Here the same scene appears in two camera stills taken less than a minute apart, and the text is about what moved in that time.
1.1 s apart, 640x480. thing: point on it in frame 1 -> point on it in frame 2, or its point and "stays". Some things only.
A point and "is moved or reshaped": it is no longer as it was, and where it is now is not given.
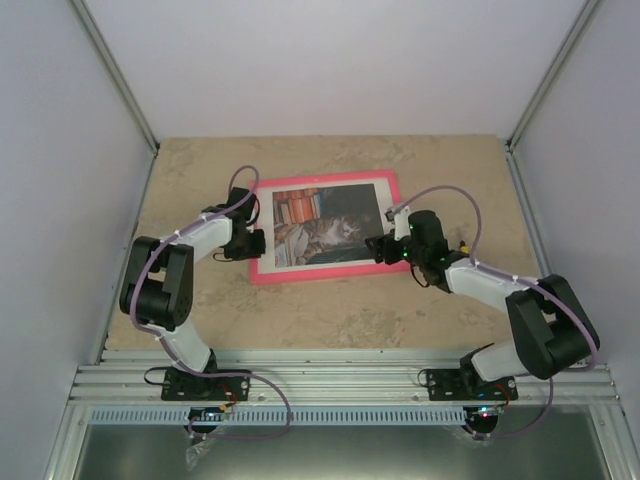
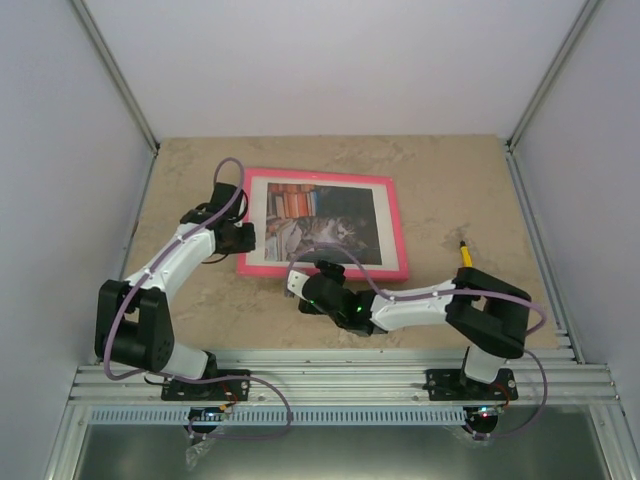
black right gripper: (383, 245) -> (331, 270)
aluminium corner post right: (585, 17) stays
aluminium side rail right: (533, 234) stays
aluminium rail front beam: (333, 378) stays
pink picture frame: (311, 275) is moved or reshaped
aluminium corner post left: (115, 72) stays
